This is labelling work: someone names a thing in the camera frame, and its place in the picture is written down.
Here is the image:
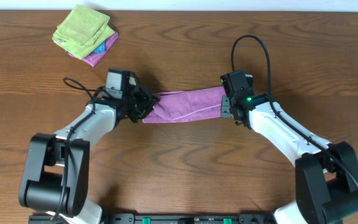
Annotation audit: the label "folded blue cloth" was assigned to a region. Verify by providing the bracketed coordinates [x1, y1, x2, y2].
[93, 41, 106, 54]

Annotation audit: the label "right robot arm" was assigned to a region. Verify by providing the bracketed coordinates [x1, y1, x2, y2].
[221, 94, 358, 223]

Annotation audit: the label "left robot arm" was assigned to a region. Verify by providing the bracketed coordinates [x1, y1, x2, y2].
[19, 83, 158, 223]

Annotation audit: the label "purple microfiber cloth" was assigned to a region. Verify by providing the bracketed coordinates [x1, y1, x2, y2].
[142, 86, 225, 123]

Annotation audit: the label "folded purple cloth bottom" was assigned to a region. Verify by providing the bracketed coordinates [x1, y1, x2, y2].
[82, 32, 119, 67]

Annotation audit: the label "folded green cloth lower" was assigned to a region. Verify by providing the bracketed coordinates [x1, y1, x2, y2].
[52, 26, 116, 59]

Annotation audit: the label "folded green cloth top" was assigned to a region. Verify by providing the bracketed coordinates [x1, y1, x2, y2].
[56, 4, 110, 32]

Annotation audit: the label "folded green cloth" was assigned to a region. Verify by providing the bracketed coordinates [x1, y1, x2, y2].
[56, 4, 110, 32]
[52, 26, 116, 59]

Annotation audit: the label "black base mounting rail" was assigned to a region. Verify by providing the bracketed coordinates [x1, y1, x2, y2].
[28, 213, 276, 224]

